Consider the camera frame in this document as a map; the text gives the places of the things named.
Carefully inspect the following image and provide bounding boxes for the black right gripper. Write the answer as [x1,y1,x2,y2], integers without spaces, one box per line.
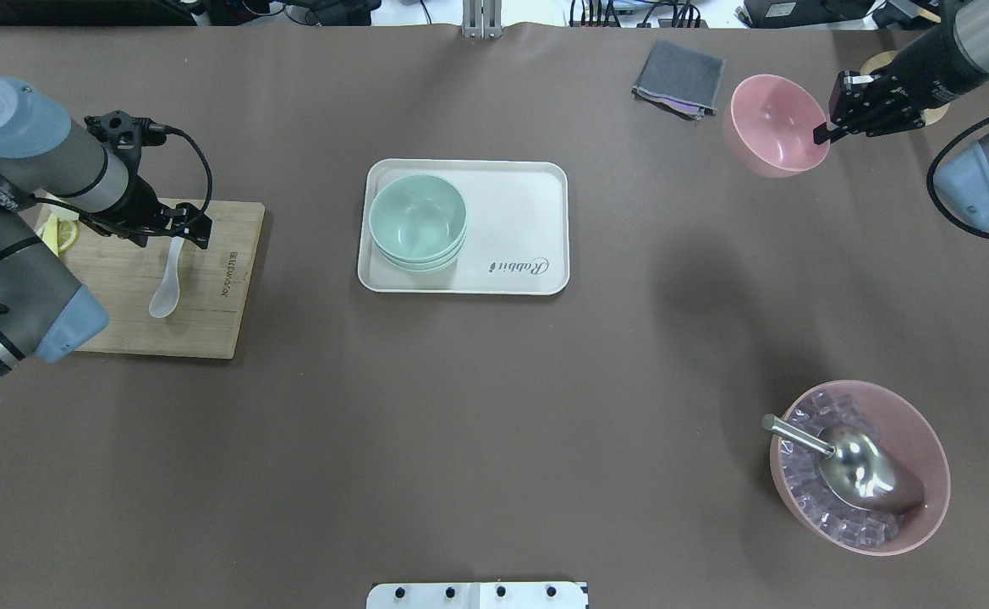
[814,25,969,145]

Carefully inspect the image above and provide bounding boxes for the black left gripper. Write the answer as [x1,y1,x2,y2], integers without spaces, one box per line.
[83,111,212,250]

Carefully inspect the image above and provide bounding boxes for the small pink bowl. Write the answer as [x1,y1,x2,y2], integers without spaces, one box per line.
[722,74,830,178]

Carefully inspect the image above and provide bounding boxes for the white ceramic spoon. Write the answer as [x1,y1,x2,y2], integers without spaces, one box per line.
[147,238,185,319]

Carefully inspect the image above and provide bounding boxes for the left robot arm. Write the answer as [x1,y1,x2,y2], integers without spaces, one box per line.
[0,77,212,377]

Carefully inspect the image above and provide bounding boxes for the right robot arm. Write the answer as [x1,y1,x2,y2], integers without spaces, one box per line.
[812,1,989,240]

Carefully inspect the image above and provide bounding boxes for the green bowl stack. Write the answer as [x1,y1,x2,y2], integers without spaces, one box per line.
[369,174,470,272]

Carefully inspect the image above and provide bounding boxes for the large pink bowl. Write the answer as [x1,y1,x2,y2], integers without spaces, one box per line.
[769,379,951,557]

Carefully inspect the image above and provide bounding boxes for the bamboo cutting board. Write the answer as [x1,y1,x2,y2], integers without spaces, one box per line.
[37,200,266,359]

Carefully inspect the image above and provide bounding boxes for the wooden mug tree stand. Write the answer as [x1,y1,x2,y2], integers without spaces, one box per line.
[861,8,952,128]

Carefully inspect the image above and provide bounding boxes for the grey folded cloth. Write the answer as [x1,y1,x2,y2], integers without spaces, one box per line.
[632,40,726,120]

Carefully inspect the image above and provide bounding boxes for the white serving tray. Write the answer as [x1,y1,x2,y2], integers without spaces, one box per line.
[356,158,570,296]

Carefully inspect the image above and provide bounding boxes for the clear ice cubes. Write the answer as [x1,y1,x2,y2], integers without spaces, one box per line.
[780,390,904,550]

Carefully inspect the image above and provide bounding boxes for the metal ice scoop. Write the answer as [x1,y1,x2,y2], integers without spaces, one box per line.
[761,414,925,515]

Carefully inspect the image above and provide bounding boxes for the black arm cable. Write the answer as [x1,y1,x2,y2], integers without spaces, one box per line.
[149,123,216,217]

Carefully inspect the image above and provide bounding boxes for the aluminium frame post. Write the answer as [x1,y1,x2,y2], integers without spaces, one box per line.
[462,0,504,40]

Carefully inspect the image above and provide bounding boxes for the white camera mast base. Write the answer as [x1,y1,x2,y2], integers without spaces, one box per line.
[365,581,590,608]

